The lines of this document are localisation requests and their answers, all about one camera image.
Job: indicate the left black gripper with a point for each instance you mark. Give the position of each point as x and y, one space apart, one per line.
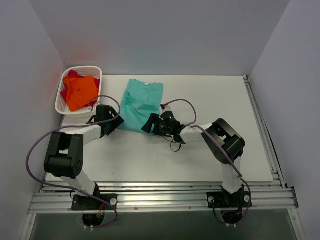
114 122

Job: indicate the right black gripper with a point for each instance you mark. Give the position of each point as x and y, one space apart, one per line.
155 125

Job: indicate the teal t shirt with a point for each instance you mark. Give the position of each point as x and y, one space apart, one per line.
139 101

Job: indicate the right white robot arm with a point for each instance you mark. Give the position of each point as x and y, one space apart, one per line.
223 141

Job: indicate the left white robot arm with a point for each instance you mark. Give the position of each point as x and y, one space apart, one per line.
65 153

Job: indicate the orange t shirt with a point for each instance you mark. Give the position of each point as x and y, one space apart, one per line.
81 90

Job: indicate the white plastic basket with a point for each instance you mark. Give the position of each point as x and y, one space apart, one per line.
60 104

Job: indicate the magenta t shirt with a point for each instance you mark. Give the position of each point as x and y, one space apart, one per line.
74 74

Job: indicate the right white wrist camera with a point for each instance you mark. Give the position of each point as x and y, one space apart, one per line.
165 108

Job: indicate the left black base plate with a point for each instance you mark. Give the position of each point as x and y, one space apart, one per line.
85 203

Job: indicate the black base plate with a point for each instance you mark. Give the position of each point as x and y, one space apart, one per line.
85 203
223 199

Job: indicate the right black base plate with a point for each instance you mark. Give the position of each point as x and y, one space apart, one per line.
223 199

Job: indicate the front aluminium rail frame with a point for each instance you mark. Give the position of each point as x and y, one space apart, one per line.
164 197

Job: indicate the right side aluminium rail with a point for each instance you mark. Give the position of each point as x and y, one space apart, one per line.
264 133

